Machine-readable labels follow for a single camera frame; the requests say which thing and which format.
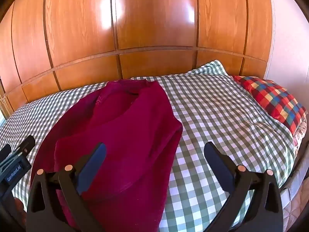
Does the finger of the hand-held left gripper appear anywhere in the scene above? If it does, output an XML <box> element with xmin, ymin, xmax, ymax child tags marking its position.
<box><xmin>0</xmin><ymin>144</ymin><xmax>12</xmax><ymax>163</ymax></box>
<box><xmin>18</xmin><ymin>135</ymin><xmax>36</xmax><ymax>158</ymax></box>

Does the green white checked bedsheet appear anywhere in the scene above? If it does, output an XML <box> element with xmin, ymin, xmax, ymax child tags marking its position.
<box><xmin>0</xmin><ymin>60</ymin><xmax>298</xmax><ymax>232</ymax></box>

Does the wooden headboard wall panel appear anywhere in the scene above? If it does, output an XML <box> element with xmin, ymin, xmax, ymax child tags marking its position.
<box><xmin>0</xmin><ymin>0</ymin><xmax>273</xmax><ymax>116</ymax></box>

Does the floral pillow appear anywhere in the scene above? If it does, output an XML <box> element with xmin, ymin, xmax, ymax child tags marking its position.
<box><xmin>293</xmin><ymin>119</ymin><xmax>307</xmax><ymax>147</ymax></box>

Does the white quilted mattress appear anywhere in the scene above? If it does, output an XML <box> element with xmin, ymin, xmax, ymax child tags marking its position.
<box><xmin>280</xmin><ymin>140</ymin><xmax>309</xmax><ymax>225</ymax></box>

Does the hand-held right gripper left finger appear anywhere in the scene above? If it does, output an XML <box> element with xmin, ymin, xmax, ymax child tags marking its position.
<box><xmin>26</xmin><ymin>142</ymin><xmax>108</xmax><ymax>232</ymax></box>

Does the red blue plaid pillow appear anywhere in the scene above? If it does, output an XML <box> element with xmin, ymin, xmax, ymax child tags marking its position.
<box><xmin>232</xmin><ymin>75</ymin><xmax>307</xmax><ymax>133</ymax></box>

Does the dark red knit sweater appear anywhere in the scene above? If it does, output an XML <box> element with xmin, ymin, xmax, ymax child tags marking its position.
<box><xmin>30</xmin><ymin>79</ymin><xmax>183</xmax><ymax>232</ymax></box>

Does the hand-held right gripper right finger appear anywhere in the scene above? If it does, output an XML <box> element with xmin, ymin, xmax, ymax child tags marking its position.
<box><xmin>204</xmin><ymin>141</ymin><xmax>283</xmax><ymax>232</ymax></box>

